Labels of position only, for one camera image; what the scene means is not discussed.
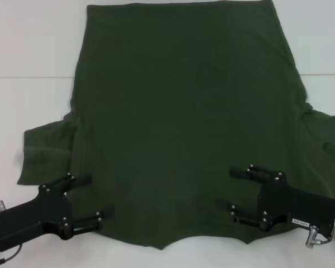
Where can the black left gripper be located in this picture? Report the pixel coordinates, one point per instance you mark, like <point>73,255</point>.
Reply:
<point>50,206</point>

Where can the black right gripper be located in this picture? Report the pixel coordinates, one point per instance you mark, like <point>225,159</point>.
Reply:
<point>296,206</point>

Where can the dark green t-shirt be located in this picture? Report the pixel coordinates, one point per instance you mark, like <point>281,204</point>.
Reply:
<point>173,111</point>

